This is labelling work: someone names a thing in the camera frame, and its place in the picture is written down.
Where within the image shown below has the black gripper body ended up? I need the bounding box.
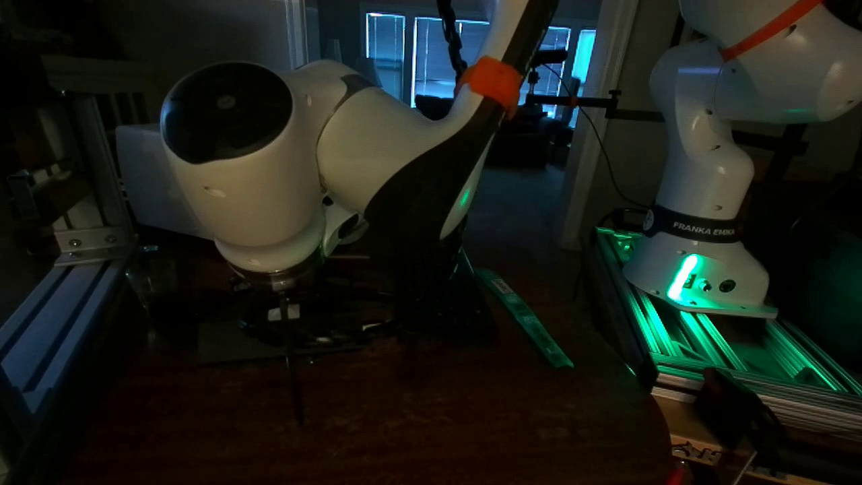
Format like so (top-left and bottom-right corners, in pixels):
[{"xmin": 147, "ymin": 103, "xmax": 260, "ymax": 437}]
[{"xmin": 229, "ymin": 263, "xmax": 319, "ymax": 350}]

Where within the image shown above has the white microwave oven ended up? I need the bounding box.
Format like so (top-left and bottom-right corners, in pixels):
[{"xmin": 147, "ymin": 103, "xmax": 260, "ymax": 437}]
[{"xmin": 113, "ymin": 119, "xmax": 199, "ymax": 238}]

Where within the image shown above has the black keyboard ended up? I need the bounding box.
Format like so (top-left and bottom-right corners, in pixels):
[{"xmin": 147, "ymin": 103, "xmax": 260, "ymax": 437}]
[{"xmin": 394, "ymin": 224, "xmax": 499, "ymax": 346}]

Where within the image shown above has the green ruler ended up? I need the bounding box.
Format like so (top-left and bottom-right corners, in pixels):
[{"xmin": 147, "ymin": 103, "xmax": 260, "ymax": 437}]
[{"xmin": 471, "ymin": 266, "xmax": 578, "ymax": 371}]

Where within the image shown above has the black box on base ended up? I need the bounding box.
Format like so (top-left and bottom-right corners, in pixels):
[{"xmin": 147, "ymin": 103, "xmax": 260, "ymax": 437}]
[{"xmin": 696, "ymin": 367, "xmax": 786, "ymax": 455}]

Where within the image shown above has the aluminium robot mounting base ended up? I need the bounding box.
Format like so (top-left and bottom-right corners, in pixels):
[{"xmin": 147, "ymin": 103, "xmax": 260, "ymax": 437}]
[{"xmin": 586, "ymin": 224, "xmax": 862, "ymax": 443}]

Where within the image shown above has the grey aluminium extrusion frame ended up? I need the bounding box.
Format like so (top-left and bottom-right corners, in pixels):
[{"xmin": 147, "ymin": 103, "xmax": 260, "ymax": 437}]
[{"xmin": 0, "ymin": 51, "xmax": 141, "ymax": 482}]

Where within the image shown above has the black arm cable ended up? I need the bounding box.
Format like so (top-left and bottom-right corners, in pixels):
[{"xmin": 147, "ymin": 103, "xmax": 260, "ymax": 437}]
[{"xmin": 433, "ymin": 0, "xmax": 475, "ymax": 82}]

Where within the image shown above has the black camera stand bar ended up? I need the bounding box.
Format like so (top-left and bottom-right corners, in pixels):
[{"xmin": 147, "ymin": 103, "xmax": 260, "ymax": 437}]
[{"xmin": 525, "ymin": 87, "xmax": 691, "ymax": 126}]

